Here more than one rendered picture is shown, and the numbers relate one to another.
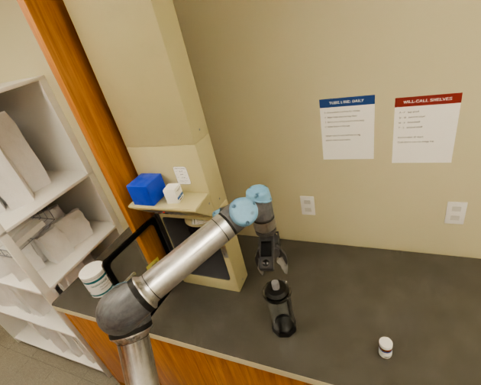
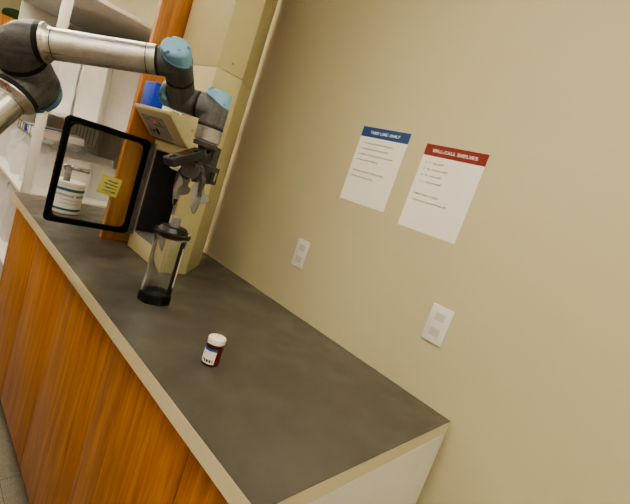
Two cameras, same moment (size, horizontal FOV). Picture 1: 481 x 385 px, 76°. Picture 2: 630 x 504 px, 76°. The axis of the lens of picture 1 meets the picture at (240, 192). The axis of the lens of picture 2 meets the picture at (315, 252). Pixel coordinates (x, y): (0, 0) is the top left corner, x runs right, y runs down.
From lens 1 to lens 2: 1.02 m
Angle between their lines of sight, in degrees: 25
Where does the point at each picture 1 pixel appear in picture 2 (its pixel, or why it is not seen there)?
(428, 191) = (419, 278)
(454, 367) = (261, 413)
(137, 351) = not seen: outside the picture
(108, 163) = not seen: hidden behind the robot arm
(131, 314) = (17, 29)
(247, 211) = (176, 46)
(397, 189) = (390, 264)
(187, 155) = (207, 77)
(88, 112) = (170, 15)
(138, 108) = (203, 24)
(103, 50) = not seen: outside the picture
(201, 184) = not seen: hidden behind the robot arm
